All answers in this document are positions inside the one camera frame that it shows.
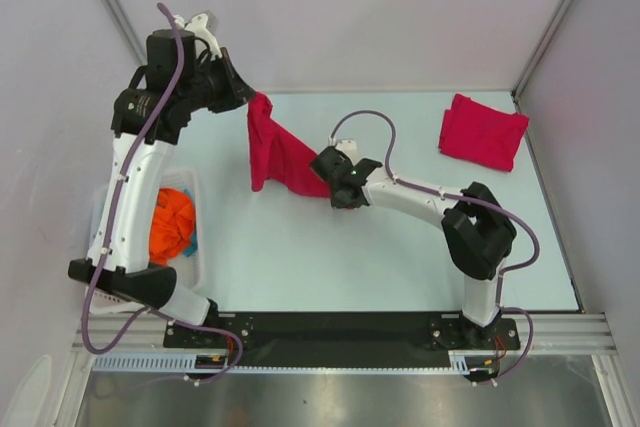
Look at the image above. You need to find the grey slotted cable duct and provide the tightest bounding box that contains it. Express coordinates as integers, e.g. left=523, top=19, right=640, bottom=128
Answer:
left=93, top=351, right=498, bottom=376

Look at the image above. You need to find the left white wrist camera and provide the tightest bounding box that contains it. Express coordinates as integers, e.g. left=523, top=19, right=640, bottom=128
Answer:
left=173, top=11, right=221, bottom=58

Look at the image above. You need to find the teal t shirt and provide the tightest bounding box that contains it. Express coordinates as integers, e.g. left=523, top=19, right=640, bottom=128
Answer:
left=182, top=189, right=198, bottom=257

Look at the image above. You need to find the white plastic laundry basket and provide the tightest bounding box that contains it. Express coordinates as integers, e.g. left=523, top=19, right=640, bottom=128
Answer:
left=82, top=166, right=209, bottom=318

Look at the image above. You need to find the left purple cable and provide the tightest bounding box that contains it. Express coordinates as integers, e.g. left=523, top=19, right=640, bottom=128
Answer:
left=79, top=1, right=244, bottom=388

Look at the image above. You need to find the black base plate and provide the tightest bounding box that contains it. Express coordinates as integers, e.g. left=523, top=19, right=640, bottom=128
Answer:
left=164, top=310, right=521, bottom=369

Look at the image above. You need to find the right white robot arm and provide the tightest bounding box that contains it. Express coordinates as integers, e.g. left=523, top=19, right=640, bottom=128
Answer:
left=310, top=141, right=516, bottom=348

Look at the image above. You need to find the purple cable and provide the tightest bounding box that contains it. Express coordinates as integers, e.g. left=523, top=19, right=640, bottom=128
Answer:
left=79, top=1, right=244, bottom=388
left=329, top=110, right=541, bottom=386

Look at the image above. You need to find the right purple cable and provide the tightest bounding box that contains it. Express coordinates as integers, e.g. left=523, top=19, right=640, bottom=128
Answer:
left=329, top=110, right=541, bottom=386

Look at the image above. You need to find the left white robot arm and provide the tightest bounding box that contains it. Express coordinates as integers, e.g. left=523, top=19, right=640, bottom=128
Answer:
left=68, top=26, right=255, bottom=347

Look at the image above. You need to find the orange t shirt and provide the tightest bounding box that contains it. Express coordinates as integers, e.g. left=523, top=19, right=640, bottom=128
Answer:
left=149, top=188, right=196, bottom=265

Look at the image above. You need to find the folded magenta t shirt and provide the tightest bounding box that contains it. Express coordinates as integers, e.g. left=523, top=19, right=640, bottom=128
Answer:
left=438, top=93, right=530, bottom=172

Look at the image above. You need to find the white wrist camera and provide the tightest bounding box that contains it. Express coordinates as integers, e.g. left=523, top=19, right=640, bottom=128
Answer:
left=328, top=137, right=358, bottom=155
left=173, top=11, right=221, bottom=58

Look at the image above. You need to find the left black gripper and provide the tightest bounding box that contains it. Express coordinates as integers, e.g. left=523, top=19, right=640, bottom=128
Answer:
left=179, top=47, right=255, bottom=114

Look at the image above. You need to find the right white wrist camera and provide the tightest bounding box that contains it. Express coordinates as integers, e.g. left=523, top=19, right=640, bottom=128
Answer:
left=328, top=137, right=358, bottom=155

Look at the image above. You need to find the magenta t shirt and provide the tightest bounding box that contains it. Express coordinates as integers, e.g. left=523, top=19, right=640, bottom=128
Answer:
left=438, top=93, right=530, bottom=172
left=247, top=93, right=330, bottom=199

